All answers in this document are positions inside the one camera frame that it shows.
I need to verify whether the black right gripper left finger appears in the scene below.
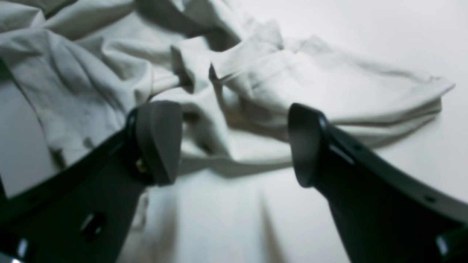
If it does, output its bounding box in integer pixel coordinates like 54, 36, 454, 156
0, 100, 182, 263

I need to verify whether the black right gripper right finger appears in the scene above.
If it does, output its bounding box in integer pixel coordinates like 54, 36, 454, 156
288, 103, 468, 263

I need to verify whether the white t-shirt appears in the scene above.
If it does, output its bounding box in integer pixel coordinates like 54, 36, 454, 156
1, 0, 455, 168

